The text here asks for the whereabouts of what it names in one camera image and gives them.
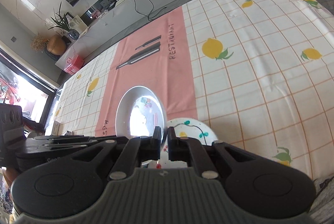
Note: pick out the pink storage box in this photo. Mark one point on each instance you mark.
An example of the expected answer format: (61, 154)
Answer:
(73, 64)

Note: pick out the person left hand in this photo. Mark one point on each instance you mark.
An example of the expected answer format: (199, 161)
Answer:
(8, 174)

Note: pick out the blue vase green plant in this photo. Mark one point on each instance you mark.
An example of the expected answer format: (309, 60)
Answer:
(61, 22)

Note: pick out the white lemon grid tablecloth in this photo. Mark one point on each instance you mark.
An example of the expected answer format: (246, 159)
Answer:
(263, 79)

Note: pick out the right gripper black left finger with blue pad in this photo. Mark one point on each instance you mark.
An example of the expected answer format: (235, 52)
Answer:
(136, 151)

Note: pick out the small white saucer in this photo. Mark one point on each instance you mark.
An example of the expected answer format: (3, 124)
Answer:
(139, 112)

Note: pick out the striped grey clothing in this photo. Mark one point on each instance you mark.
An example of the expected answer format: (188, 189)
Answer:
(322, 210)

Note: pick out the brown round vase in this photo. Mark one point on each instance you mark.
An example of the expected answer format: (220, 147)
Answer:
(56, 45)

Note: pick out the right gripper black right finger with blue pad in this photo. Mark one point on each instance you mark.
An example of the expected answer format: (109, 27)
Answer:
(191, 151)

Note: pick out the pink restaurant placemat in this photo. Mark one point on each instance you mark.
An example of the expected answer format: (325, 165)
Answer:
(156, 56)

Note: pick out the white fruity painted plate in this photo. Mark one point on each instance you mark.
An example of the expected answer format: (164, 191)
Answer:
(184, 127)

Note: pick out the dried yellow flowers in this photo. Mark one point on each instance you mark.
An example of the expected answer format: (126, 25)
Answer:
(39, 43)

